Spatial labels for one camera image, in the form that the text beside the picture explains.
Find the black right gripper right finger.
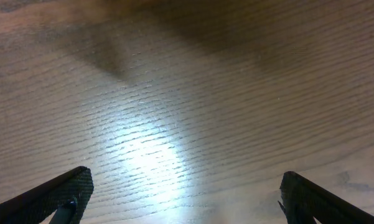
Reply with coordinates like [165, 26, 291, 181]
[279, 171, 374, 224]

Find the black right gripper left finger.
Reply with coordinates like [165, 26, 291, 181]
[0, 166, 94, 224]

